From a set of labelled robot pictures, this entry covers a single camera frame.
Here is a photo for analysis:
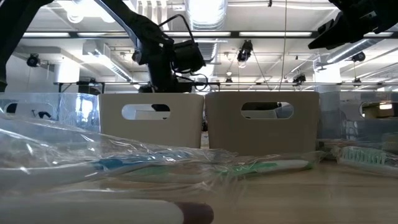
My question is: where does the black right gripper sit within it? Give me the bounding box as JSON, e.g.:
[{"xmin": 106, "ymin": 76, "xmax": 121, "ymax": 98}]
[{"xmin": 307, "ymin": 0, "xmax": 398, "ymax": 50}]

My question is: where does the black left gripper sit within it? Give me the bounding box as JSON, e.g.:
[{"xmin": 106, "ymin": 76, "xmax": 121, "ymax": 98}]
[{"xmin": 136, "ymin": 21, "xmax": 194, "ymax": 112}]

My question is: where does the white plastic bin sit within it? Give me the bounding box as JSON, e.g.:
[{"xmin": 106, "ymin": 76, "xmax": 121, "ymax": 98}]
[{"xmin": 98, "ymin": 92, "xmax": 205, "ymax": 149}]

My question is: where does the white column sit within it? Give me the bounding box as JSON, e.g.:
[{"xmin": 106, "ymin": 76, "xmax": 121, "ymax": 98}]
[
  {"xmin": 54, "ymin": 63, "xmax": 80, "ymax": 93},
  {"xmin": 313, "ymin": 63, "xmax": 342, "ymax": 93}
]

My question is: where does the grey plastic bin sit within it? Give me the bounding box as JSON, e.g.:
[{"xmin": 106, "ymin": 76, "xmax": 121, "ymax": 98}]
[{"xmin": 204, "ymin": 90, "xmax": 320, "ymax": 156}]

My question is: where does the wrapped blue toothbrush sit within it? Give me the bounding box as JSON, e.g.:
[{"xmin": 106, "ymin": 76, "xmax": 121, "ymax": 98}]
[{"xmin": 0, "ymin": 111, "xmax": 203, "ymax": 190}]

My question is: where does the clear plastic bin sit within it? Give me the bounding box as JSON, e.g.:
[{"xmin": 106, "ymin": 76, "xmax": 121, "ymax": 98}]
[{"xmin": 0, "ymin": 92, "xmax": 101, "ymax": 133}]

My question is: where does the smoky brown plastic bin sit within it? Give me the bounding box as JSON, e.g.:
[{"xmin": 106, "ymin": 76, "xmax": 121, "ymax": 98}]
[{"xmin": 317, "ymin": 91, "xmax": 398, "ymax": 147}]

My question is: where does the wrapped green toothbrush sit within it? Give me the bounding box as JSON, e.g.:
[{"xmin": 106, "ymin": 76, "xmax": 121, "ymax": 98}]
[
  {"xmin": 331, "ymin": 145, "xmax": 398, "ymax": 179},
  {"xmin": 121, "ymin": 159, "xmax": 317, "ymax": 184}
]

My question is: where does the wrapped purple toothbrush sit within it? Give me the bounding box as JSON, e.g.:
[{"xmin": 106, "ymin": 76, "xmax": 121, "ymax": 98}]
[{"xmin": 0, "ymin": 198, "xmax": 215, "ymax": 224}]

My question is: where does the thin hanging wire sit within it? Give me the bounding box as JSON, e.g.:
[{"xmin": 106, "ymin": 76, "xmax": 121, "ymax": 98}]
[{"xmin": 280, "ymin": 0, "xmax": 289, "ymax": 91}]

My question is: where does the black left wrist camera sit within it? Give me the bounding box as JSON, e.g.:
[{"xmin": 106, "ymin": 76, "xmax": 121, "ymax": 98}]
[{"xmin": 172, "ymin": 39, "xmax": 206, "ymax": 75}]

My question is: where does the white rectangular air duct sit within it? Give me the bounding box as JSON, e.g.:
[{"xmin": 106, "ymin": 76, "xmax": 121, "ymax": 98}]
[{"xmin": 82, "ymin": 42, "xmax": 134, "ymax": 82}]

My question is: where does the black horizontal pipe rail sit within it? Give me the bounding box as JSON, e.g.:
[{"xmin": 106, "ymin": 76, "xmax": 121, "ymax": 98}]
[{"xmin": 53, "ymin": 81, "xmax": 398, "ymax": 87}]

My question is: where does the black ceiling camera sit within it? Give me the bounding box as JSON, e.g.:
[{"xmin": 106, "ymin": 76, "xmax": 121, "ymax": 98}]
[{"xmin": 236, "ymin": 39, "xmax": 254, "ymax": 63}]

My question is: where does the black overhead light rail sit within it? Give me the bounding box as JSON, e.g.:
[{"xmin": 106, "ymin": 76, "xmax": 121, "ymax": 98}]
[{"xmin": 23, "ymin": 30, "xmax": 398, "ymax": 39}]

